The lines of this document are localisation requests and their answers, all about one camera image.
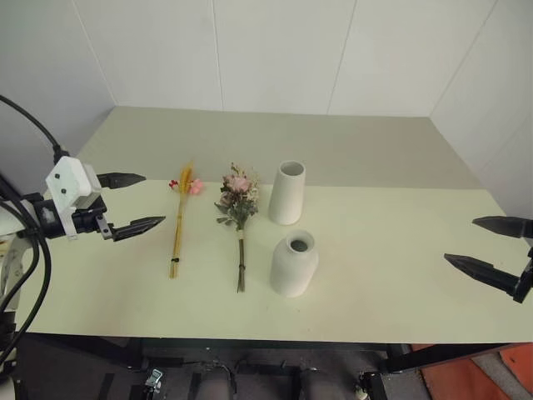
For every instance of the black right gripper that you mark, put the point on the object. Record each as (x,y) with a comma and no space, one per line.
(526,283)

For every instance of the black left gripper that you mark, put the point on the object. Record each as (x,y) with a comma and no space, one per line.
(87,221)

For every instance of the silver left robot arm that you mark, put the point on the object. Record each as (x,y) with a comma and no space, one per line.
(17,260)

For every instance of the tall tapered white vase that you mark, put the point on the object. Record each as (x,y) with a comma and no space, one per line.
(286,196)

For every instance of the white bottle-shaped vase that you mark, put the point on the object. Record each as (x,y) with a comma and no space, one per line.
(293,266)

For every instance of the yellow wheat stalk bundle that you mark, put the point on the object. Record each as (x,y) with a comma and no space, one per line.
(180,216)

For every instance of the pink dried flower bouquet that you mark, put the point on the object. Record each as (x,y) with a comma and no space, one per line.
(238,200)

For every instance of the orange fabric sheet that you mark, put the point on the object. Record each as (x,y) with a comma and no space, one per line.
(458,375)

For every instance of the silver metal clamp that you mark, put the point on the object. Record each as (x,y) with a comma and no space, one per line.
(154,379)

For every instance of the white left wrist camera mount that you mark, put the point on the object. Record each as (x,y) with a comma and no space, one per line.
(66,177)

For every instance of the black metal table frame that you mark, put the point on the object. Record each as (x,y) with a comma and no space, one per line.
(250,348)

